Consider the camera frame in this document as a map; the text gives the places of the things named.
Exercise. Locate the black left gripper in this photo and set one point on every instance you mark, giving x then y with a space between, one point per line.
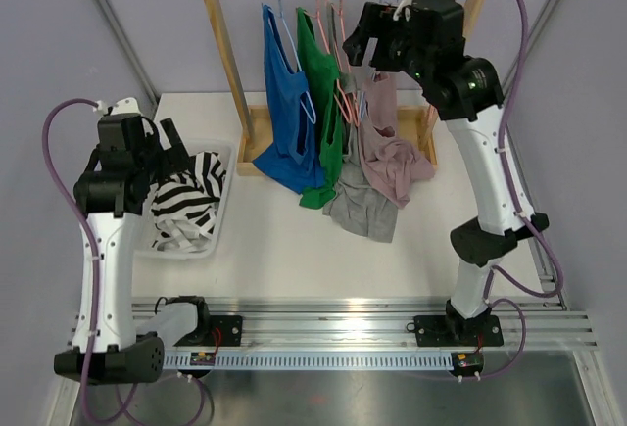
176 153

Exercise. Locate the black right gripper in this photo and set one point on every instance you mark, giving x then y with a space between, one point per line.
376 22

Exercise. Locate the green tank top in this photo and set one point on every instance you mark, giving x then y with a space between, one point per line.
322 74

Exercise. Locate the pink hanger of green top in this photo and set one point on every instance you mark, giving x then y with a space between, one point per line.
321 24

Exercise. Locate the pink hanger of grey top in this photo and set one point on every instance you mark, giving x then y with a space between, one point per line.
343 54

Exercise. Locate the black white striped tank top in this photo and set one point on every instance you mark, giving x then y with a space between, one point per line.
185 207

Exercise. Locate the light blue hanger of pink top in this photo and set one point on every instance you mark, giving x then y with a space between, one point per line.
372 73

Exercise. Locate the pink tank top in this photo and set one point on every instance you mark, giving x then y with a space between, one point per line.
390 163

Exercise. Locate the grey tank top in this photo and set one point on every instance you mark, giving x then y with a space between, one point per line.
357 207

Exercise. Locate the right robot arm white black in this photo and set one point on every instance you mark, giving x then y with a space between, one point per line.
424 40

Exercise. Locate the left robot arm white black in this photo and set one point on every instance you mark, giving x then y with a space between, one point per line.
107 347

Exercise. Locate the light blue hanger left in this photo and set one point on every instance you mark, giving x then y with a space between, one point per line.
289 34

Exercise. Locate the blue tank top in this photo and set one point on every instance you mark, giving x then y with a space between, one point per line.
291 157

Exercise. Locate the white plastic basket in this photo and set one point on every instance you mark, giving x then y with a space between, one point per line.
227 153

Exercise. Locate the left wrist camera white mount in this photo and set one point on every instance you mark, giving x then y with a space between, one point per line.
128 105

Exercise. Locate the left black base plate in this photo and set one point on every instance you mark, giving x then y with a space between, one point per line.
222 331

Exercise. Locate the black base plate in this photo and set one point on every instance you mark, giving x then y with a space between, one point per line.
222 331
431 330

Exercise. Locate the white slotted cable duct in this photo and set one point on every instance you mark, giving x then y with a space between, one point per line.
310 361

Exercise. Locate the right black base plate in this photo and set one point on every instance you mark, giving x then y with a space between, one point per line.
431 330

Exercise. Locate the aluminium rail frame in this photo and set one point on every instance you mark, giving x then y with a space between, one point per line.
298 299

